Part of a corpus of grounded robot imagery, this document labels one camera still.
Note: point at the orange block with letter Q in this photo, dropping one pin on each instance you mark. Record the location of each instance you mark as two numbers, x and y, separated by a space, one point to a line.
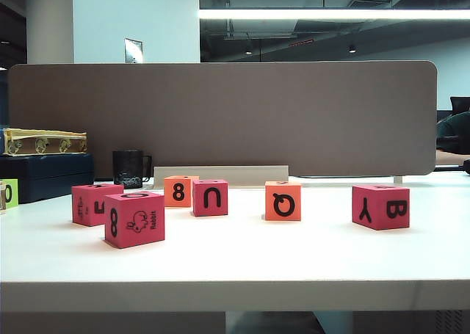
282 203

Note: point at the brown desk divider panel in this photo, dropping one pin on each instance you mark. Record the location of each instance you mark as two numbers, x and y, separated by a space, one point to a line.
220 117

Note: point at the white ceiling light strip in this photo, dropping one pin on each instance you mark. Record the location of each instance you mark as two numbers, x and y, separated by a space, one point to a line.
330 13

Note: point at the pink block with number five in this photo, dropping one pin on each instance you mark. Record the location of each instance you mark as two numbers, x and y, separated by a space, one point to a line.
92 205

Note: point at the white divider foot bracket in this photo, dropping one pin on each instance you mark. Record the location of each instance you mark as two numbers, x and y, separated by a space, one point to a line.
398 180

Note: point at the dark green office chair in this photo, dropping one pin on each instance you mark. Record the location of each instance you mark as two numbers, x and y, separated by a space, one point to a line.
455 128

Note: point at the dark blue box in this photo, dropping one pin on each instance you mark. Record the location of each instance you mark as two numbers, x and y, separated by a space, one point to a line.
47 176

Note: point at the yellow printed box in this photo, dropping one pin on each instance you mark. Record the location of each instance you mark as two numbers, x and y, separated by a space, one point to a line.
44 141

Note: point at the black chair backrest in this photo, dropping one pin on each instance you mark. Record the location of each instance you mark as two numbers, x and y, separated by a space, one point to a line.
460 104

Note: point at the black mug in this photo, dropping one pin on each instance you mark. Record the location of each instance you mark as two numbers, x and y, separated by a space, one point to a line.
126 169

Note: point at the red ceiling sign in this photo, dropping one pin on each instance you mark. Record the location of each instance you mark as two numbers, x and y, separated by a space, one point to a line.
301 42

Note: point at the black object on far desk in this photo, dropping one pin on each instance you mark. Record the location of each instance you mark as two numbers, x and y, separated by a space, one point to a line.
467 167

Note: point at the orange block with number eight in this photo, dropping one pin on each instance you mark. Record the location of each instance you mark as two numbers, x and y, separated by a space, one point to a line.
178 194

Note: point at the pink block with tree print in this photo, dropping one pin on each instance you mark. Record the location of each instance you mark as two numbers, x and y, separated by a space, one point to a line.
211 200

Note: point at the round ceiling spot lamp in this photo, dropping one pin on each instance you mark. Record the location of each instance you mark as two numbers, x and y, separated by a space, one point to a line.
352 49
248 51

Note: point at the pink block with rabbit print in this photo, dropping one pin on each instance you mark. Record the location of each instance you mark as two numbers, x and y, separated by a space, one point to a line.
136 220

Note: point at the green block with zero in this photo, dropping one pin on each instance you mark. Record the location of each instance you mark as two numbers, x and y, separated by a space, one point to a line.
12 194

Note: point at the pink block with letter Y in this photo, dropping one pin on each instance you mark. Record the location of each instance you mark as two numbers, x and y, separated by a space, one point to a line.
382 207

